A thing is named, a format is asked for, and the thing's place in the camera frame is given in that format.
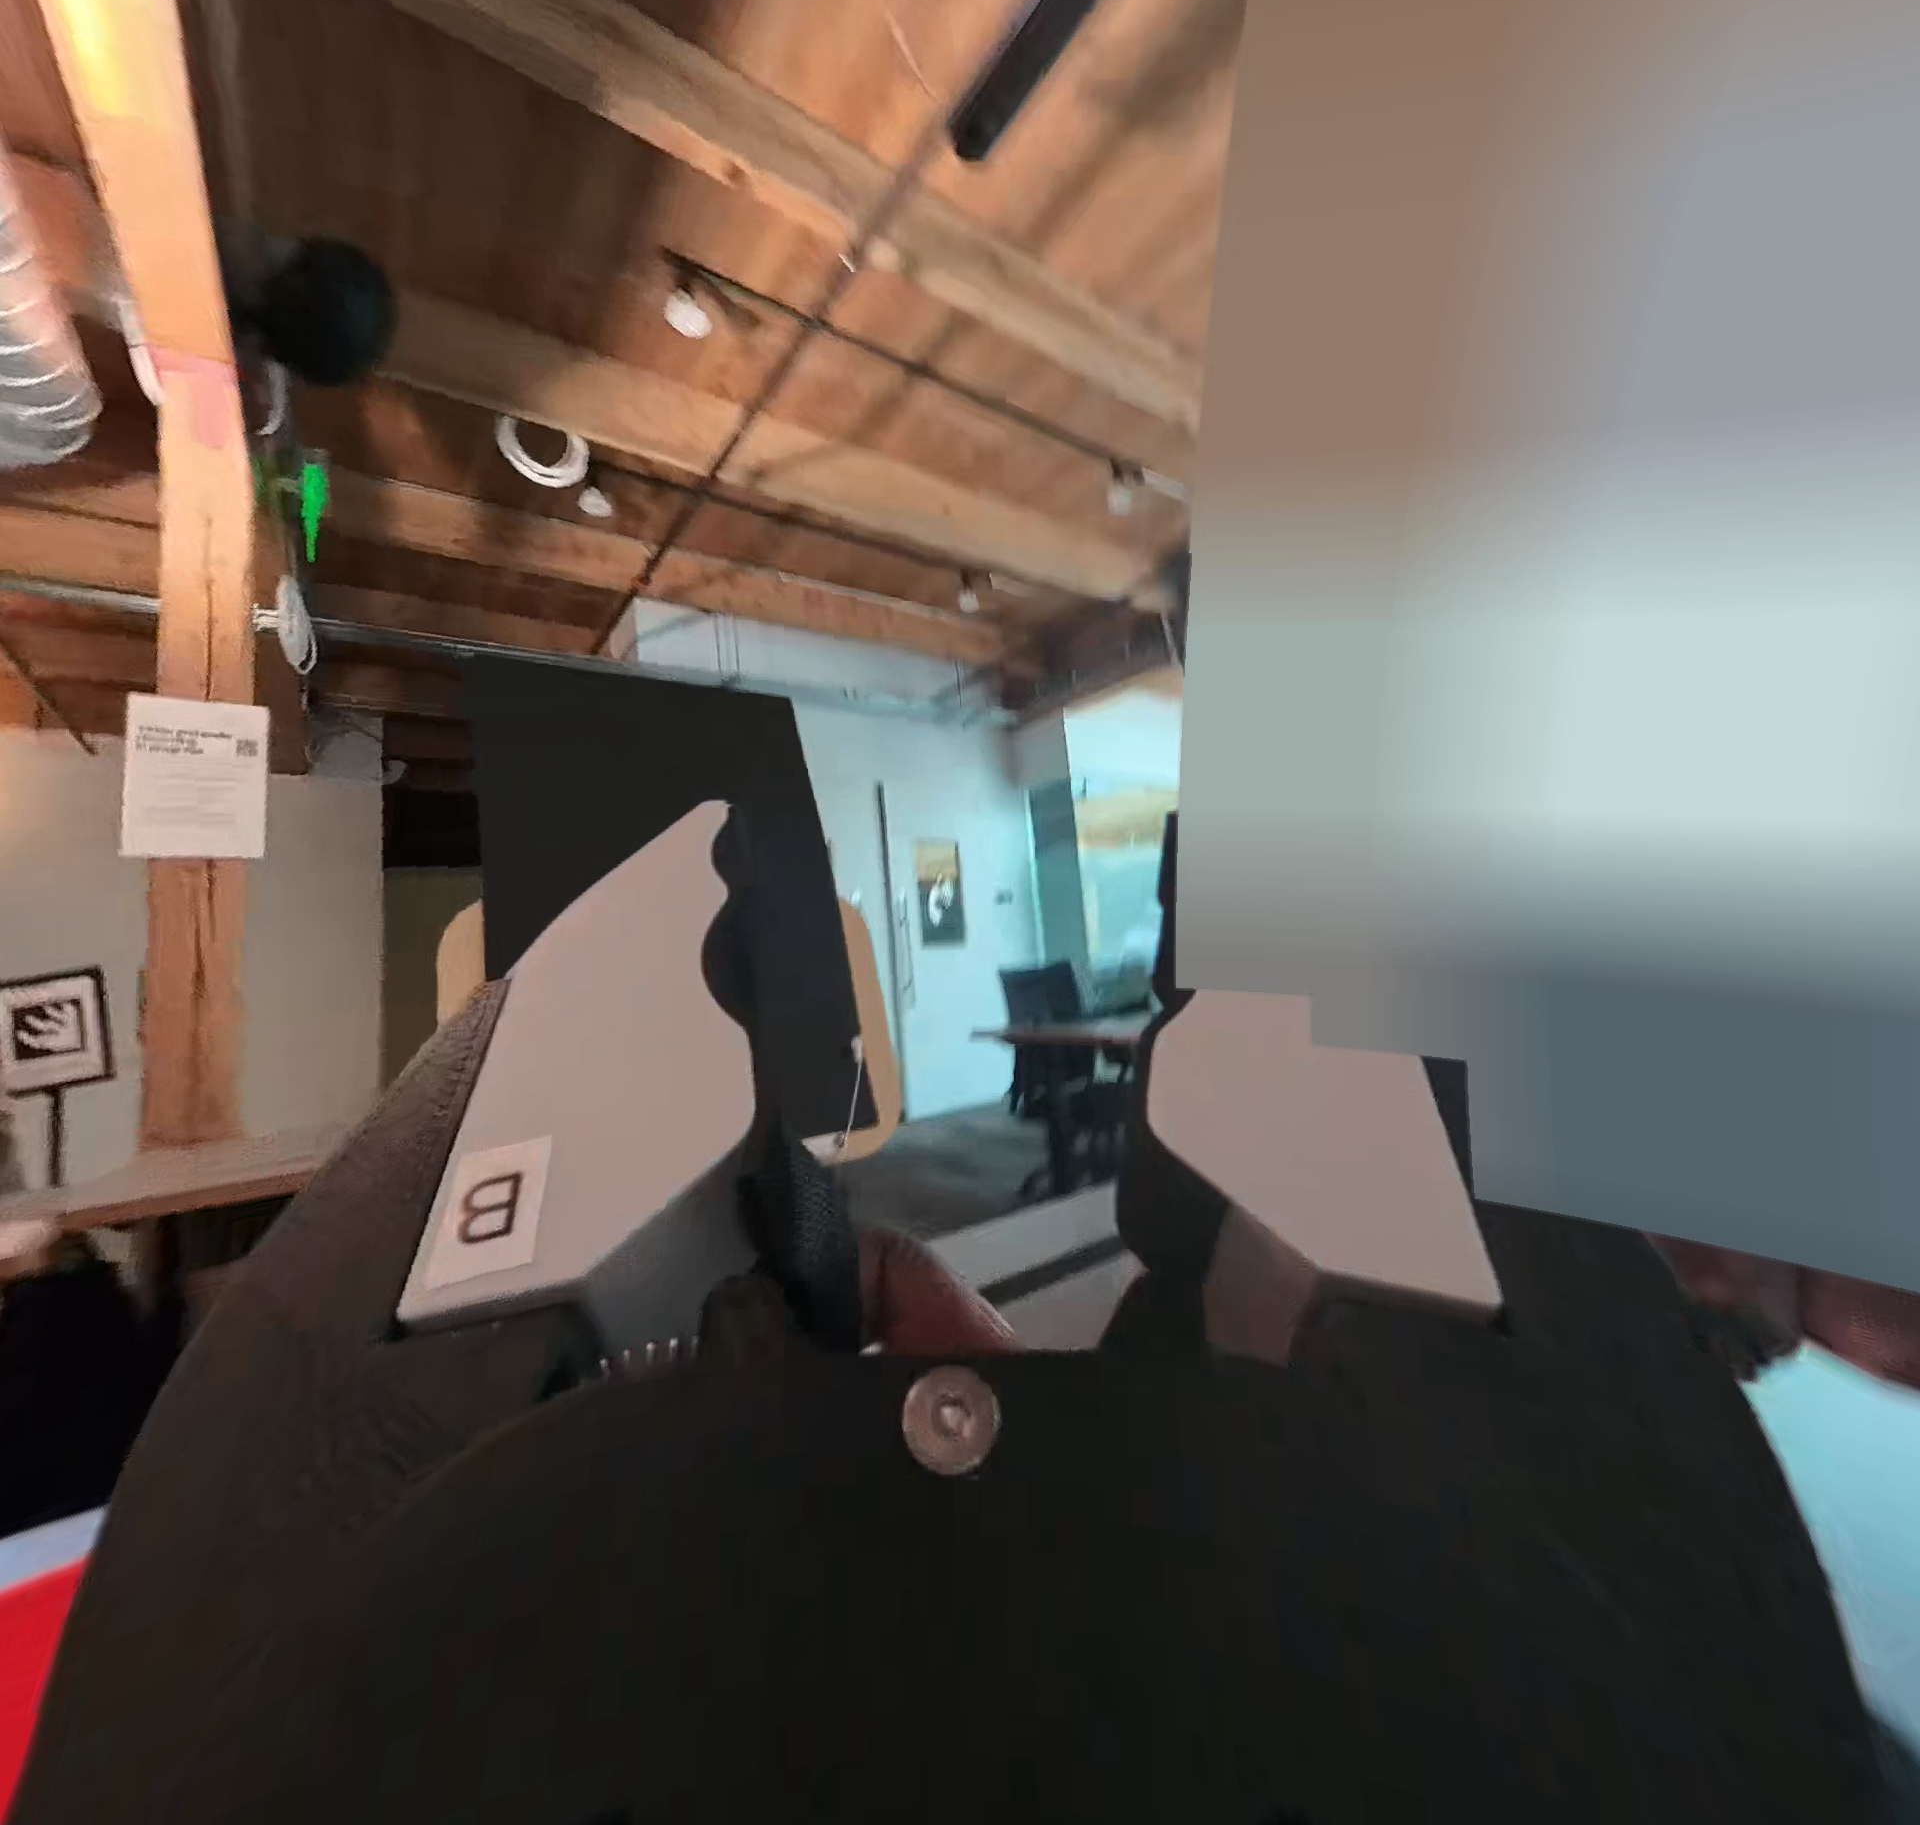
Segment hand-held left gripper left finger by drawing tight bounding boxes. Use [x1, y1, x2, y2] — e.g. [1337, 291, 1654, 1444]
[391, 801, 764, 1365]

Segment black linear ceiling light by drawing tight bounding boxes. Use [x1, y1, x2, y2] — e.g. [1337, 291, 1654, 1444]
[948, 0, 1176, 162]

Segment silver flexible duct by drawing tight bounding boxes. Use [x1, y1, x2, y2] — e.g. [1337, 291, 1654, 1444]
[0, 174, 104, 475]

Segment person's left hand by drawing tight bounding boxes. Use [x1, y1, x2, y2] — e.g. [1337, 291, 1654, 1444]
[857, 1223, 1029, 1356]

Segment white paper sign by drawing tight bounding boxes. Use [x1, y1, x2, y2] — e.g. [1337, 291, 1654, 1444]
[120, 692, 272, 862]

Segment black office chair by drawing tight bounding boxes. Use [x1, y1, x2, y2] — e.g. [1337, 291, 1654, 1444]
[996, 963, 1104, 1106]

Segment red plastic bin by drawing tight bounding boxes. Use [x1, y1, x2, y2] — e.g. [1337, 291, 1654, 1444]
[0, 1555, 92, 1825]

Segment wooden desk black legs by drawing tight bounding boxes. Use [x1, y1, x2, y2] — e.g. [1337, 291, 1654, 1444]
[972, 1015, 1158, 1197]

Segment black round ceiling lamp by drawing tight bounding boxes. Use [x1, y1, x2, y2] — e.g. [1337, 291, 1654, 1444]
[224, 234, 400, 387]

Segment black sheet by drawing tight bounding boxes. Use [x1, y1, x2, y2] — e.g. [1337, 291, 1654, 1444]
[467, 654, 887, 1153]

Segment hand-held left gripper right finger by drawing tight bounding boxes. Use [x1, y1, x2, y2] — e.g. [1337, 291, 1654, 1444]
[1115, 992, 1505, 1365]

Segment white cable coil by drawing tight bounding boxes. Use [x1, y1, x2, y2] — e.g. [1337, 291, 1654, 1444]
[494, 415, 593, 489]

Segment black framed picture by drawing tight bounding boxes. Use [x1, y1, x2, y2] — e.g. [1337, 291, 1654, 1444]
[0, 966, 118, 1095]

